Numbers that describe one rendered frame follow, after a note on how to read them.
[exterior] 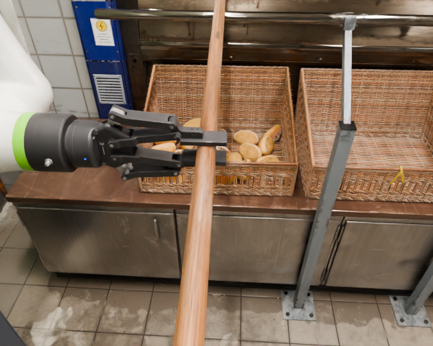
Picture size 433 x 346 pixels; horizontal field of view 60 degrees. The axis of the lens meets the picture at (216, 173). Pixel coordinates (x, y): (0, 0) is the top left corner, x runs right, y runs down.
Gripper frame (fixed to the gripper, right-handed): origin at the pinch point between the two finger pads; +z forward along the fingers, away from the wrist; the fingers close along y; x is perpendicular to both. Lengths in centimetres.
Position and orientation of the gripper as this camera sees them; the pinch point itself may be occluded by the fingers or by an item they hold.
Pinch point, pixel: (204, 147)
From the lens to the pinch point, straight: 58.8
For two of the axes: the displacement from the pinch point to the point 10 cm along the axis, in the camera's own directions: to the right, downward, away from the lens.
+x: -0.5, 6.6, -7.5
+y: -0.1, 7.5, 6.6
